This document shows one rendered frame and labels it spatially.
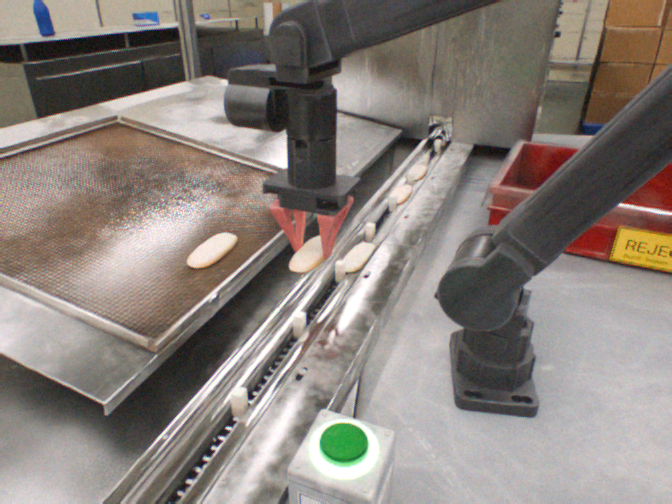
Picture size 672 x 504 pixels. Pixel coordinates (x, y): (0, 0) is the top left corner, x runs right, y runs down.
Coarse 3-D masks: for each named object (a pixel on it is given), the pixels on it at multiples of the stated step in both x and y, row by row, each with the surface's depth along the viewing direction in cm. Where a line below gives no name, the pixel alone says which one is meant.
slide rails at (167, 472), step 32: (416, 160) 121; (384, 224) 89; (320, 288) 70; (288, 320) 64; (320, 320) 64; (256, 352) 58; (224, 416) 50; (256, 416) 50; (192, 448) 46; (224, 448) 46; (160, 480) 43
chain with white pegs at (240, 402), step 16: (368, 224) 84; (368, 240) 85; (336, 272) 73; (320, 304) 69; (304, 320) 62; (288, 352) 60; (272, 368) 57; (256, 384) 55; (240, 400) 49; (240, 416) 51; (224, 432) 50; (208, 448) 47; (192, 480) 45; (176, 496) 43
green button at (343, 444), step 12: (324, 432) 41; (336, 432) 41; (348, 432) 41; (360, 432) 41; (324, 444) 40; (336, 444) 40; (348, 444) 40; (360, 444) 40; (324, 456) 39; (336, 456) 39; (348, 456) 39; (360, 456) 39
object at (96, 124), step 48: (48, 144) 90; (96, 144) 93; (144, 144) 97; (192, 144) 100; (48, 192) 76; (144, 192) 81; (0, 240) 64; (48, 240) 66; (192, 240) 71; (96, 288) 59
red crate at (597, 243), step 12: (636, 204) 104; (648, 204) 104; (492, 216) 89; (504, 216) 87; (600, 228) 81; (612, 228) 80; (576, 240) 84; (588, 240) 83; (600, 240) 82; (612, 240) 81; (564, 252) 86; (576, 252) 84; (588, 252) 83; (600, 252) 83; (624, 264) 82
